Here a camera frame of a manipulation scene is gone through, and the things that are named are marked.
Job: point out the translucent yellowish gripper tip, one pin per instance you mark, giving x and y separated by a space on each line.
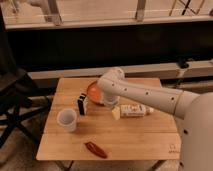
116 113

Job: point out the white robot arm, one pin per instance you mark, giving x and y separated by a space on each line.
196 111

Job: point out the black and white eraser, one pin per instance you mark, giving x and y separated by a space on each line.
82 103

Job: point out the clear plastic bottle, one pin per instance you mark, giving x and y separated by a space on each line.
135 110

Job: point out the orange bowl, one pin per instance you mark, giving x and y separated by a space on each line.
94 93

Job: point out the red chili pepper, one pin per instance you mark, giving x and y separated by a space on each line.
96 150

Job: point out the wooden folding table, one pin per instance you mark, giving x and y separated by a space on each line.
152 137

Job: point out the white plastic cup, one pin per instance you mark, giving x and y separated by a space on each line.
67 118

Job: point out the black office chair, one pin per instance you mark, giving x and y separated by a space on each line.
13 81

